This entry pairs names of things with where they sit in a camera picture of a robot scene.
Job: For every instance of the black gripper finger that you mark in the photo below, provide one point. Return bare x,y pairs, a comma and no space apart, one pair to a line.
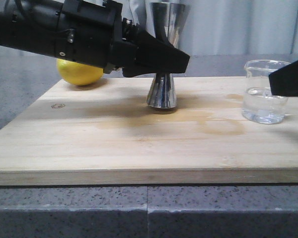
155,56
284,81

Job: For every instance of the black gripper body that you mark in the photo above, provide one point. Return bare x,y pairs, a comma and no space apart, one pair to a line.
95,35

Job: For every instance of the glass beaker with liquid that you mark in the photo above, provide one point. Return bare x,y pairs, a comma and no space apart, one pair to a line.
259,105

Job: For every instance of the steel hourglass jigger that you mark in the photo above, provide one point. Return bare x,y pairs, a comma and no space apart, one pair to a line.
168,21

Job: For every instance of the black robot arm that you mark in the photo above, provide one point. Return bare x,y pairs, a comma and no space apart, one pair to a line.
32,26

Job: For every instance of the yellow lemon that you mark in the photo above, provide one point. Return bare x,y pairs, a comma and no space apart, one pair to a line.
78,74

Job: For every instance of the grey curtain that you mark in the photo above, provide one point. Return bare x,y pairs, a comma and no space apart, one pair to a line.
240,27

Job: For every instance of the wooden cutting board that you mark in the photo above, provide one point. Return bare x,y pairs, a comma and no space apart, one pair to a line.
107,134

